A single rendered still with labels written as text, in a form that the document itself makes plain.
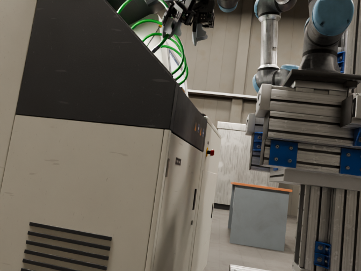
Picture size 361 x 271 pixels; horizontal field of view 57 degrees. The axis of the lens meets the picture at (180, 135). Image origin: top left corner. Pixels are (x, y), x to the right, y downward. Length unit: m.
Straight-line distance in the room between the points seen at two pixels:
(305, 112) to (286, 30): 9.97
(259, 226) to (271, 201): 0.30
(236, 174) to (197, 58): 3.99
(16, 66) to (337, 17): 1.10
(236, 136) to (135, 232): 7.58
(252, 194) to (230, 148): 4.71
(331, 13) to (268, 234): 3.09
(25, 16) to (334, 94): 1.15
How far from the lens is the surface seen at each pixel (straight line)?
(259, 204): 3.91
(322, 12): 1.16
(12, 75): 1.40
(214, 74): 10.44
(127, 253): 1.11
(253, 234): 3.94
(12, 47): 1.44
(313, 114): 1.19
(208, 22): 1.52
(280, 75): 1.78
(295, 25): 11.23
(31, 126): 1.29
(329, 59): 1.26
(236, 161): 8.51
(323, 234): 1.44
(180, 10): 1.32
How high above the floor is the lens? 0.64
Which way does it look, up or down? 7 degrees up
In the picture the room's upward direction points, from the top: 8 degrees clockwise
